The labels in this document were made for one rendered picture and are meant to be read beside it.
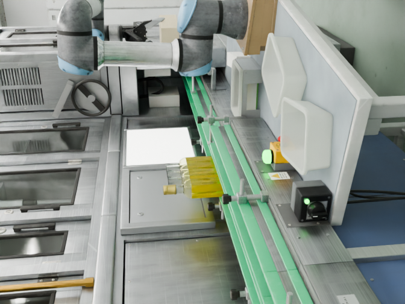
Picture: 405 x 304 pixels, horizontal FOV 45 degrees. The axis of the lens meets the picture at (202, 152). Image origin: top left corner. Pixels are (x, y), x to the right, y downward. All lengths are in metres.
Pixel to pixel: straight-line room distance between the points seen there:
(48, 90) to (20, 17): 3.30
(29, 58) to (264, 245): 1.86
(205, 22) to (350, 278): 1.00
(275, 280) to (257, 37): 0.93
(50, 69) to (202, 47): 1.21
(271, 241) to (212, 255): 0.46
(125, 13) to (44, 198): 3.59
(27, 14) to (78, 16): 4.33
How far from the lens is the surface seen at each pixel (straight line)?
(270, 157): 1.53
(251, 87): 1.95
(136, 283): 1.59
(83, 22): 1.71
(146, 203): 1.91
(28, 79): 2.82
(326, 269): 1.17
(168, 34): 2.14
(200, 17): 1.74
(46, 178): 2.26
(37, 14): 6.02
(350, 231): 1.34
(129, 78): 2.73
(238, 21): 1.76
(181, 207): 1.87
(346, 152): 1.21
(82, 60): 1.72
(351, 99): 1.17
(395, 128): 2.01
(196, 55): 1.76
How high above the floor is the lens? 1.22
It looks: 7 degrees down
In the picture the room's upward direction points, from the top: 93 degrees counter-clockwise
